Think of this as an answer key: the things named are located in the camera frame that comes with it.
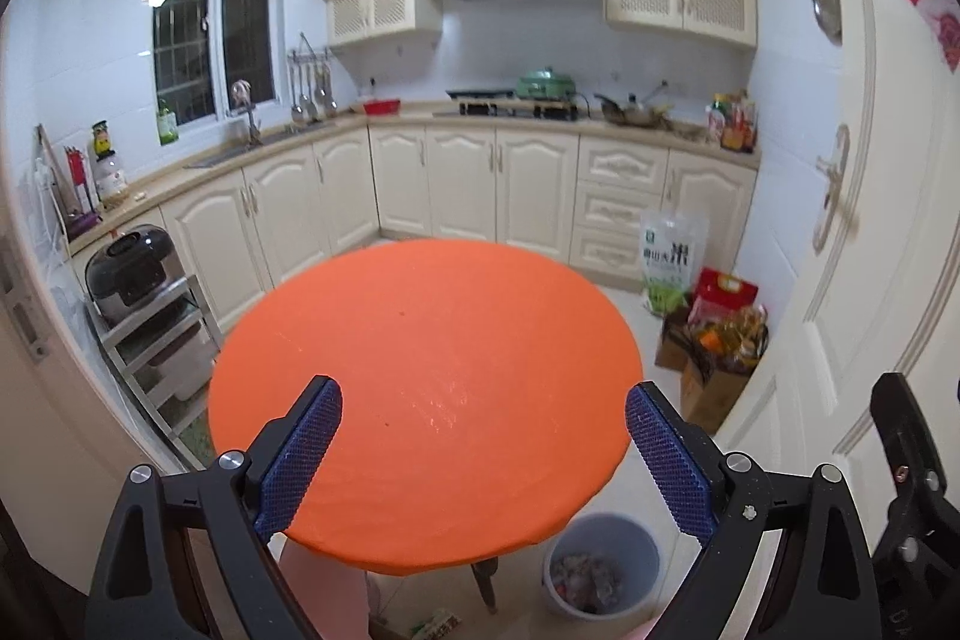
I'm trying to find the cream lower kitchen cabinets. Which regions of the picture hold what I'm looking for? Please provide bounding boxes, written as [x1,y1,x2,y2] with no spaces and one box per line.
[67,111,762,326]

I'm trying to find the hanging kitchen utensils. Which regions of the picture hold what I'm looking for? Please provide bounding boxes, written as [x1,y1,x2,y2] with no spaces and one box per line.
[287,31,338,127]

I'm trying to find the grey waste bin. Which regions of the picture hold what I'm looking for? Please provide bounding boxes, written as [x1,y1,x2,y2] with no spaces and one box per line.
[541,512,662,617]

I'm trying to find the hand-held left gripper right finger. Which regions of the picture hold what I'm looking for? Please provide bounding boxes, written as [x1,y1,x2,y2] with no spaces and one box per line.
[624,381,878,640]

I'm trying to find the red gift box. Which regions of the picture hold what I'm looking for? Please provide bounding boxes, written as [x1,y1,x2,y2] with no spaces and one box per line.
[690,269,760,330]

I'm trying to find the clear plastic wrapper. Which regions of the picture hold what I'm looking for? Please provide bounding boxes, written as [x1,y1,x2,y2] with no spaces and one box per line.
[551,550,623,611]

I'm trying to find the white green rice bag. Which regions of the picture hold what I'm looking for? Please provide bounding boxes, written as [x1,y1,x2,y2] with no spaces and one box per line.
[641,212,710,317]

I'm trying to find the white panel door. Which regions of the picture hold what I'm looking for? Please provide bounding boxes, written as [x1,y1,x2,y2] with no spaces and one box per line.
[709,0,960,536]

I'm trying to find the clear jar with label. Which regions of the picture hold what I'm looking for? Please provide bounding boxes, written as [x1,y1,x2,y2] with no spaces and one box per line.
[94,151,130,210]

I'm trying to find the group of condiment bottles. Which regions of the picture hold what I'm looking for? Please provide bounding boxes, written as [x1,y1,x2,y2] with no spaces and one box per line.
[705,91,758,152]

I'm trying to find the black rice cooker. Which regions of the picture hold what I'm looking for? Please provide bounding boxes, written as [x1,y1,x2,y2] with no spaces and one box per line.
[85,224,188,326]

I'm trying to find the green floor mat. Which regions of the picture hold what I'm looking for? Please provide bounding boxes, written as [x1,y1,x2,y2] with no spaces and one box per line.
[172,407,218,468]

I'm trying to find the black gas stove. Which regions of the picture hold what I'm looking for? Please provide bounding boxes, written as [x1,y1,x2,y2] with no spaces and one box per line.
[446,85,582,122]

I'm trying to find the green cooking pot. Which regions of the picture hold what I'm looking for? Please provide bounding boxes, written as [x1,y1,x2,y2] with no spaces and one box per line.
[517,68,580,100]

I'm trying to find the metal storage rack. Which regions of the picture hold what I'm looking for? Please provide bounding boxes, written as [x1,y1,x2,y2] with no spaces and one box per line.
[90,272,224,461]

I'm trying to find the kitchen window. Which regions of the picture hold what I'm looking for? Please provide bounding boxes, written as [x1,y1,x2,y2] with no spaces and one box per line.
[152,0,277,124]

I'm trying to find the cardboard box of groceries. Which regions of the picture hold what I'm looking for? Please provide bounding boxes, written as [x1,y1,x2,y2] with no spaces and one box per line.
[655,302,771,437]

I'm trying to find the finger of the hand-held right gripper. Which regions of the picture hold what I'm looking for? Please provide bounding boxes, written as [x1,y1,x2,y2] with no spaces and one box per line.
[870,372,950,521]

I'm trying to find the metal wok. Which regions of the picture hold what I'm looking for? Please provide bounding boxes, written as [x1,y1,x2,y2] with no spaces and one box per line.
[594,81,676,130]

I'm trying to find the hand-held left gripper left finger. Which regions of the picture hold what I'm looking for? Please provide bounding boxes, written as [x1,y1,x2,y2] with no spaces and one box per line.
[86,374,344,640]

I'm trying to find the person's pink clothing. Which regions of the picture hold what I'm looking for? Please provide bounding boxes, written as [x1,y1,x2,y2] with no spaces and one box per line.
[281,535,376,640]

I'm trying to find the green white floor packet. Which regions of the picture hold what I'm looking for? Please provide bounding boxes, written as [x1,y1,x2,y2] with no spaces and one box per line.
[409,610,462,640]

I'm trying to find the round orange table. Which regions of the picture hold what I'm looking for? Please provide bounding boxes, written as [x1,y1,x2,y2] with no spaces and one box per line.
[208,239,644,617]

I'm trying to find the steel sink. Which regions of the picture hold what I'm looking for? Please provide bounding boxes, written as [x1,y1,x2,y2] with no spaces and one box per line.
[184,126,331,170]

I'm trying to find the kitchen faucet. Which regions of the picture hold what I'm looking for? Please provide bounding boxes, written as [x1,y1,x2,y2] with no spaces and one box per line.
[231,80,265,148]

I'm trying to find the countertop utensil stand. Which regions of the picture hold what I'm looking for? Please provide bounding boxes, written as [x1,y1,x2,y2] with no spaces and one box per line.
[34,122,104,236]

